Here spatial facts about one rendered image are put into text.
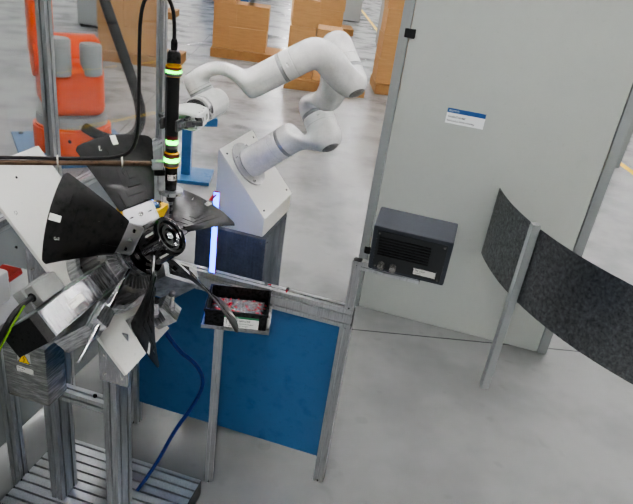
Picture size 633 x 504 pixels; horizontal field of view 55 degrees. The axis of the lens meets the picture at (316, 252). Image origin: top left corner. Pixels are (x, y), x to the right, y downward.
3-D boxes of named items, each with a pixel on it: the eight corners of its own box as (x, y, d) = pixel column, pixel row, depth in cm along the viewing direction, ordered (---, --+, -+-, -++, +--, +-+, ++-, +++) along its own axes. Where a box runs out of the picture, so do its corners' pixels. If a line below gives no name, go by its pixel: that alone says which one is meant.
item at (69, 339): (67, 353, 164) (53, 341, 161) (81, 328, 171) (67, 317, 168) (99, 337, 158) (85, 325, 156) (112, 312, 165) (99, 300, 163)
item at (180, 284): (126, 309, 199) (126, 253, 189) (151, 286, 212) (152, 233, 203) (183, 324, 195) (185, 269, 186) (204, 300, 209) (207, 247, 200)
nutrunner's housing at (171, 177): (164, 203, 178) (167, 39, 158) (163, 198, 182) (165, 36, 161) (178, 203, 180) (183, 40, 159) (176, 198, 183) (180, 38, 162)
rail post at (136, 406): (129, 422, 275) (127, 270, 239) (133, 416, 278) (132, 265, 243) (137, 424, 274) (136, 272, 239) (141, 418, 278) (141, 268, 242)
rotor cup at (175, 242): (142, 283, 175) (175, 266, 169) (112, 241, 171) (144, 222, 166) (167, 262, 187) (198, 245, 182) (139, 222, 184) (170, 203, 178)
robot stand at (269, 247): (212, 364, 318) (223, 198, 276) (267, 379, 313) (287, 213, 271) (188, 400, 292) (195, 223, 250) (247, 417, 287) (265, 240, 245)
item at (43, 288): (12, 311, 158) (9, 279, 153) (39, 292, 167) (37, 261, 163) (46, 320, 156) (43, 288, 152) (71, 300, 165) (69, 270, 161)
